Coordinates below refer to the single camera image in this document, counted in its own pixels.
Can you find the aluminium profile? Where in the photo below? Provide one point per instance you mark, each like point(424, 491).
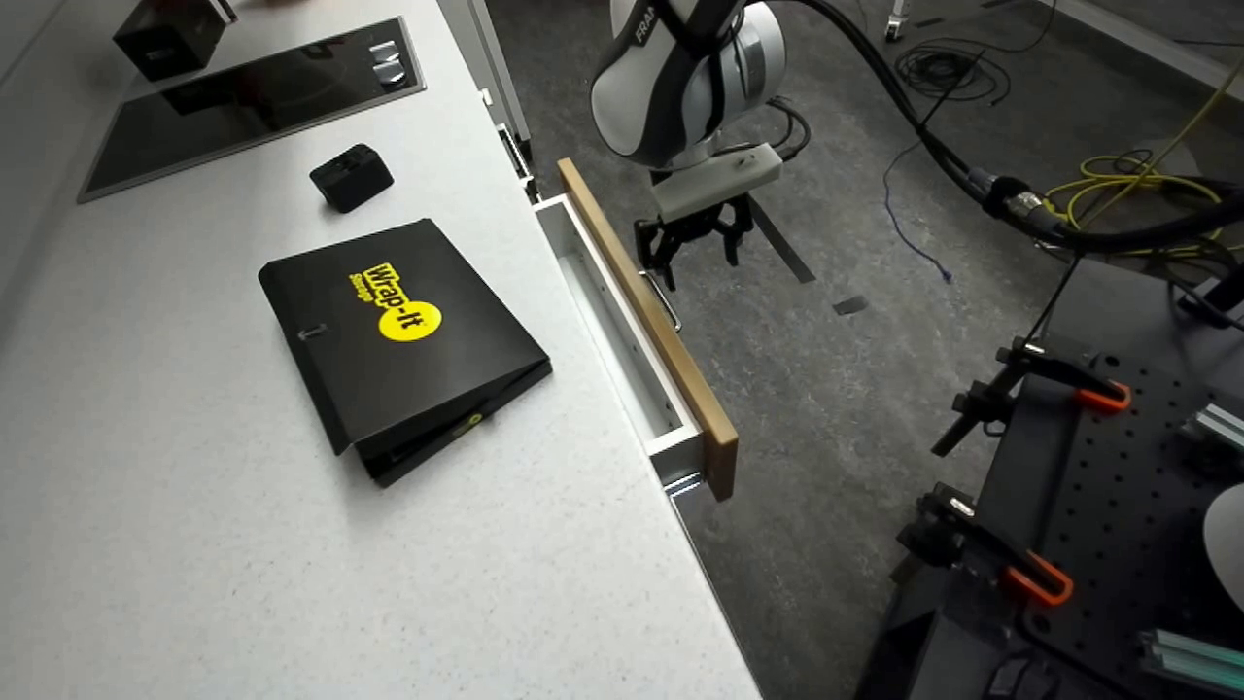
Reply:
point(1191, 661)
point(1220, 425)

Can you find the black and orange clamp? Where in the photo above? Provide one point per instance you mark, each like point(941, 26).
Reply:
point(982, 549)
point(1059, 374)

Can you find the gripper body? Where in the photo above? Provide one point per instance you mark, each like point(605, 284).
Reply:
point(698, 222)

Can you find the black box with yellow print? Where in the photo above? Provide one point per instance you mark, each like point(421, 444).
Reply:
point(389, 340)

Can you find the white stand leg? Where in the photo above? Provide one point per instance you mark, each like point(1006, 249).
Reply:
point(896, 17)

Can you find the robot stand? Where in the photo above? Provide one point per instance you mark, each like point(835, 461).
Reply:
point(1098, 506)

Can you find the black tape strip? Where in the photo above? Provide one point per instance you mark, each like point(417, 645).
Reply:
point(782, 243)

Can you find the white cabinet front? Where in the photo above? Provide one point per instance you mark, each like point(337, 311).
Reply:
point(491, 68)

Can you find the small black box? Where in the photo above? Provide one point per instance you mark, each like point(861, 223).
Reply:
point(352, 177)

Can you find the small black tape piece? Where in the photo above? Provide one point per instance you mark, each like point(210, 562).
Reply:
point(850, 305)

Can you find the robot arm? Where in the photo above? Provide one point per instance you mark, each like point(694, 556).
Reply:
point(641, 87)

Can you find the black cube box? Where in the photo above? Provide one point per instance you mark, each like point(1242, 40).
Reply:
point(170, 39)

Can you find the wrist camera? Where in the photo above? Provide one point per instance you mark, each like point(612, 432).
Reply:
point(714, 183)

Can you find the drawer with wooden front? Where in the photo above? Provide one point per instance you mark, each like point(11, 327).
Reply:
point(661, 331)

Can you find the black glass cooktop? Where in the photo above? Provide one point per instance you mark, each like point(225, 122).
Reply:
point(253, 102)

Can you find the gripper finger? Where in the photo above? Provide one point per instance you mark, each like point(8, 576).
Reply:
point(657, 255)
point(735, 237)

